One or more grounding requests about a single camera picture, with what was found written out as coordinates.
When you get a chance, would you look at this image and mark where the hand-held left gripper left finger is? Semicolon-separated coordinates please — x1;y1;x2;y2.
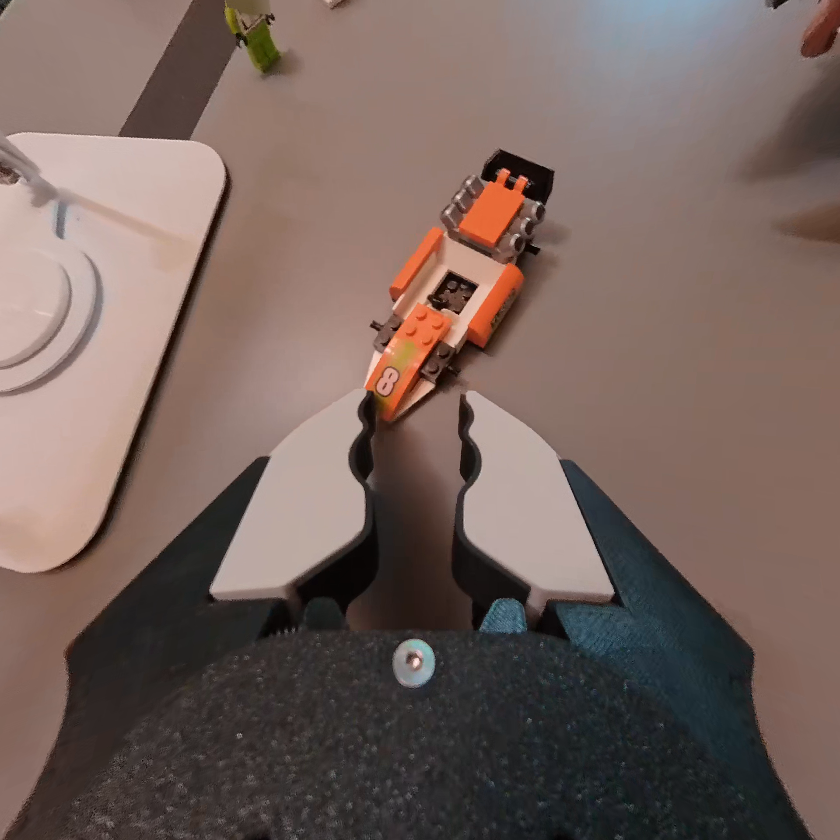
210;390;382;605

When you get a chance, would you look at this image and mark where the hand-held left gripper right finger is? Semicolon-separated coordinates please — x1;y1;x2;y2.
453;390;615;605

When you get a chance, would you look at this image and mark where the orange lego plate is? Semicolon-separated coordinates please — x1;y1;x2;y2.
460;178;530;248

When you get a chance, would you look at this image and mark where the green minifigure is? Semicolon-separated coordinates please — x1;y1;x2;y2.
224;0;284;74

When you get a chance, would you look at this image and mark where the black lego frame piece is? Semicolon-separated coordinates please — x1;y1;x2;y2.
479;149;560;211

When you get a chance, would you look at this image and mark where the white book stand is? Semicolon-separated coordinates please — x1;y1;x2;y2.
0;132;229;574

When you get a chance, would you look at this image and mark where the orange printed lego piece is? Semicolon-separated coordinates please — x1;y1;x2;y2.
364;309;454;425

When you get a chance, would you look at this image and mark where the orange white lego car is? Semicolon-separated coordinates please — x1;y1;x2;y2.
364;149;560;425

